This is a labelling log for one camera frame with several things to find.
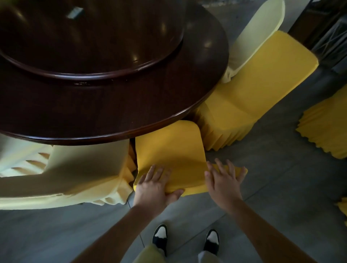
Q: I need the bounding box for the person's right forearm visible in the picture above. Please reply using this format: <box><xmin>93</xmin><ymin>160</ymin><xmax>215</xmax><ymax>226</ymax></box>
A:
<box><xmin>227</xmin><ymin>199</ymin><xmax>318</xmax><ymax>263</ymax></box>

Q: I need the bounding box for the person's right hand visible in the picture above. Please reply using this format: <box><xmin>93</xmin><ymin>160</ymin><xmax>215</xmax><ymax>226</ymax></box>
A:
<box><xmin>204</xmin><ymin>158</ymin><xmax>248</xmax><ymax>212</ymax></box>

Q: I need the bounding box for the black and white left shoe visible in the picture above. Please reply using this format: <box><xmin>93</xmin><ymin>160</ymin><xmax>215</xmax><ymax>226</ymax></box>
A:
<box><xmin>151</xmin><ymin>224</ymin><xmax>168</xmax><ymax>257</ymax></box>

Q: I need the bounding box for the black and white shoe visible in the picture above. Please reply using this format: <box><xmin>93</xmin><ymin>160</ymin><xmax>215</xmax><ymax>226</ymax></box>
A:
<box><xmin>203</xmin><ymin>229</ymin><xmax>220</xmax><ymax>256</ymax></box>
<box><xmin>151</xmin><ymin>224</ymin><xmax>168</xmax><ymax>257</ymax></box>

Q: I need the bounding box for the cream covered chair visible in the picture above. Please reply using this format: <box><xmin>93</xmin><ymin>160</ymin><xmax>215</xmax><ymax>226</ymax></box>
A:
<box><xmin>0</xmin><ymin>133</ymin><xmax>53</xmax><ymax>178</ymax></box>
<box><xmin>0</xmin><ymin>139</ymin><xmax>137</xmax><ymax>211</ymax></box>

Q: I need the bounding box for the person's left forearm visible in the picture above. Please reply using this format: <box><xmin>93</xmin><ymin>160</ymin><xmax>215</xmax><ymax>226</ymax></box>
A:
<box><xmin>71</xmin><ymin>204</ymin><xmax>161</xmax><ymax>263</ymax></box>

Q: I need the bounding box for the yellow chair with cream back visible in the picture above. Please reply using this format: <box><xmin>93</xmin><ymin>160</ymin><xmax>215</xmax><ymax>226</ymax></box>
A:
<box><xmin>193</xmin><ymin>0</ymin><xmax>319</xmax><ymax>152</ymax></box>

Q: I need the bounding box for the dark wooden table turntable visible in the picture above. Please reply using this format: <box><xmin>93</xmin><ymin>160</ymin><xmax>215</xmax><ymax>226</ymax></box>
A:
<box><xmin>0</xmin><ymin>0</ymin><xmax>187</xmax><ymax>81</ymax></box>

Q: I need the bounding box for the dark wooden cabinet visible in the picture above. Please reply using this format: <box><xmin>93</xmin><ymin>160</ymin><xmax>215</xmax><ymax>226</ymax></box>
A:
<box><xmin>288</xmin><ymin>0</ymin><xmax>347</xmax><ymax>74</ymax></box>

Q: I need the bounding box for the person's left hand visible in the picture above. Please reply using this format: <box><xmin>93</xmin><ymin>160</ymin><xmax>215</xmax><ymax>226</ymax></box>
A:
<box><xmin>132</xmin><ymin>164</ymin><xmax>185</xmax><ymax>215</ymax></box>

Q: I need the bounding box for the black and white right shoe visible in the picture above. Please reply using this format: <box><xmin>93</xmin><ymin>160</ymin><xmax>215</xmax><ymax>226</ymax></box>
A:
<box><xmin>203</xmin><ymin>229</ymin><xmax>220</xmax><ymax>256</ymax></box>

